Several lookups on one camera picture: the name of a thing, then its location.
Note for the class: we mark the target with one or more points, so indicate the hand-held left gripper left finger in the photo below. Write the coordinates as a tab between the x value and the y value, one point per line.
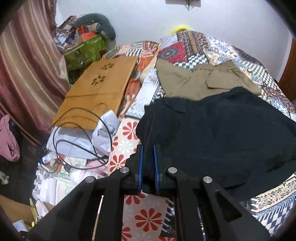
139	176

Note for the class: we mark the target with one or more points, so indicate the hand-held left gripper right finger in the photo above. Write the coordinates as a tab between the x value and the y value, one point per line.
156	173

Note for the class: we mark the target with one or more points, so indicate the black pants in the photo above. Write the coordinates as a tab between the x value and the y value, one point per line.
219	139

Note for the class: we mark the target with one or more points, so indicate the khaki pants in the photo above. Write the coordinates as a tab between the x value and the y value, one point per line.
185	83

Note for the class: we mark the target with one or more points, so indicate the white cloth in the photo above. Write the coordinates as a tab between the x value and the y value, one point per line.
69	141

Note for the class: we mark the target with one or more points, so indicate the heap of papers and packets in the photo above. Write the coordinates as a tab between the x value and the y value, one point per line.
53	187

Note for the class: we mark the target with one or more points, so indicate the wooden lap desk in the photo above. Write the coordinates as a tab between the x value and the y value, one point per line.
97	92

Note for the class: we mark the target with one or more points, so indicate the striped orange blanket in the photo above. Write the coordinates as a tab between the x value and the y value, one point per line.
141	49

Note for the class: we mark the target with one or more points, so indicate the green storage box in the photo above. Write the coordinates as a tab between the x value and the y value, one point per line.
90	49

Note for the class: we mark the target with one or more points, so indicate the pink cloth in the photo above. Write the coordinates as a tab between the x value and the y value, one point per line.
9	139

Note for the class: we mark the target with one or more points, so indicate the patchwork patterned blanket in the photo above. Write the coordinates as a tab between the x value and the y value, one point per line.
231	53

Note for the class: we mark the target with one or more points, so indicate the yellow foam cushion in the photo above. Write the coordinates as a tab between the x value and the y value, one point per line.
180	29

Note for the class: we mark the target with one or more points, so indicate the grey plush pillow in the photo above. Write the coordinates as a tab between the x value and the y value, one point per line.
106	25

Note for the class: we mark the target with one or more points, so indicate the striped brown curtain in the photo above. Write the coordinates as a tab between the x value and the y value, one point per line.
27	69

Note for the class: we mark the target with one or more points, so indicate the small black monitor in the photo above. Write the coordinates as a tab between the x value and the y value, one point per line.
178	1

